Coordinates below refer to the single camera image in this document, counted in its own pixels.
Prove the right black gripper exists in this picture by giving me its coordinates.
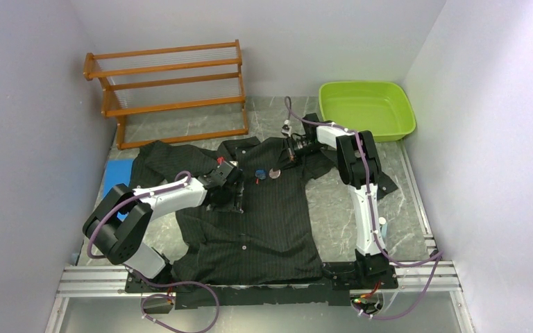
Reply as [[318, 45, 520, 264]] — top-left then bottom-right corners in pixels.
[[274, 136, 326, 173]]

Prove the black pinstriped shirt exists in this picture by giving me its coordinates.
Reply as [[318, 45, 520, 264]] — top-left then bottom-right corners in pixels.
[[128, 135, 399, 286]]

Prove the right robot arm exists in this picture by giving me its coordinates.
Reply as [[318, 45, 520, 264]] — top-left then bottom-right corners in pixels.
[[276, 113, 389, 288]]

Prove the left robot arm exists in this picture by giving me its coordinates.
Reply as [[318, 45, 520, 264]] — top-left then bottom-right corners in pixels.
[[83, 161, 244, 291]]

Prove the green plastic basin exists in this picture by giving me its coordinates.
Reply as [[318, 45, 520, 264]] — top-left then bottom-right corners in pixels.
[[319, 80, 416, 142]]

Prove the blue flat mat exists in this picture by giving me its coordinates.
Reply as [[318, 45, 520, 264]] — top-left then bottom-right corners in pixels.
[[102, 159, 134, 198]]

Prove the orange wooden shoe rack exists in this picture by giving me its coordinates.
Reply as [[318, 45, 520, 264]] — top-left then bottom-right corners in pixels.
[[83, 40, 249, 150]]

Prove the black base beam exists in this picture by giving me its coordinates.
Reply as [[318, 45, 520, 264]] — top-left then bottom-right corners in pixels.
[[125, 261, 398, 309]]

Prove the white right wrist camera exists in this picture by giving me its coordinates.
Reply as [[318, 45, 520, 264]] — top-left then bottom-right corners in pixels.
[[281, 119, 292, 137]]

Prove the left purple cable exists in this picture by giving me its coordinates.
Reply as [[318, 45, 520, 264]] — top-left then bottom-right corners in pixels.
[[86, 171, 221, 333]]

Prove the purple cable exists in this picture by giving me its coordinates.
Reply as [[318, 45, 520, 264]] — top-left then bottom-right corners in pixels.
[[86, 171, 221, 333], [284, 96, 445, 322]]

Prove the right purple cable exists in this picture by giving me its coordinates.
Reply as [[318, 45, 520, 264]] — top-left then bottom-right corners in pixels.
[[284, 96, 445, 322]]

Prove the aluminium frame rail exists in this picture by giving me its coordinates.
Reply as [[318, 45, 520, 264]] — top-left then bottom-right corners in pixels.
[[57, 260, 462, 298]]

